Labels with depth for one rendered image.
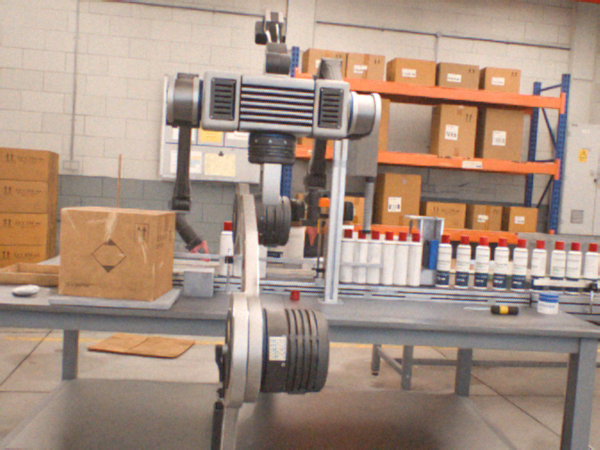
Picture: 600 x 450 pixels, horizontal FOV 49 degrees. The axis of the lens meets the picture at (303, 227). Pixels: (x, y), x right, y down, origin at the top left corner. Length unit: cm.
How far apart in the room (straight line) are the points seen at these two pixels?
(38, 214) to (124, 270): 344
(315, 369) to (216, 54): 578
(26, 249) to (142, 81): 226
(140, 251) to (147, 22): 510
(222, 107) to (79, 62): 529
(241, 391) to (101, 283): 91
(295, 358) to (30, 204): 433
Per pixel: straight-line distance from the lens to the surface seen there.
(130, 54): 697
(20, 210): 553
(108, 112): 691
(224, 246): 246
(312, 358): 135
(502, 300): 261
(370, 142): 240
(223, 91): 179
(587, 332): 230
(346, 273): 248
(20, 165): 552
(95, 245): 212
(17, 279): 251
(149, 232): 207
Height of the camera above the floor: 123
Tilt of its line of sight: 4 degrees down
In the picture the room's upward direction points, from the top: 4 degrees clockwise
